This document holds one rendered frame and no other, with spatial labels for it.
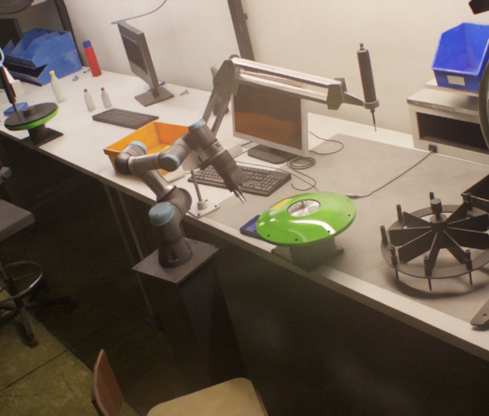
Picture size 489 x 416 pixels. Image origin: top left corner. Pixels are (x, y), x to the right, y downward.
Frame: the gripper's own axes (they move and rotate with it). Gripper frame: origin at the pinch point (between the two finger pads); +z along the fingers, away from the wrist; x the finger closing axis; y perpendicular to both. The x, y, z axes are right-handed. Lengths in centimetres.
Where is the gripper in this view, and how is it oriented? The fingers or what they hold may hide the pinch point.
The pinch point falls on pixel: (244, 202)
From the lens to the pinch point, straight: 254.8
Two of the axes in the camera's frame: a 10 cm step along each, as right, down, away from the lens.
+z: 5.7, 8.0, 1.6
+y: 6.3, -3.1, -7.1
